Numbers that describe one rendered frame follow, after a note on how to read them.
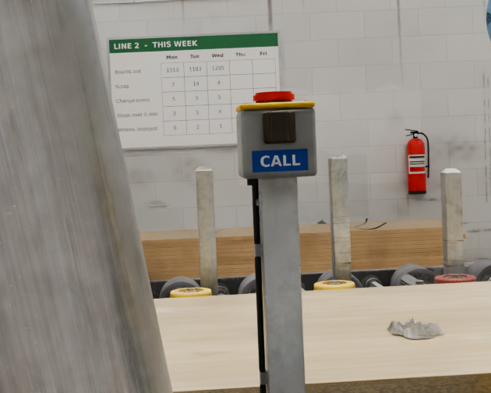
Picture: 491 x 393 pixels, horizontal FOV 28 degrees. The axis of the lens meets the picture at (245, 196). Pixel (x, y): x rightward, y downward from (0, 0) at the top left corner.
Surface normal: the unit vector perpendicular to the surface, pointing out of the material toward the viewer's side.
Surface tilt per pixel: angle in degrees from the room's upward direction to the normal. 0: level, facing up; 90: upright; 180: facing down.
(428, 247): 90
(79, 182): 89
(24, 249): 96
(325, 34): 90
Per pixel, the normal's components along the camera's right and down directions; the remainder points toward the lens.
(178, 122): 0.00, 0.05
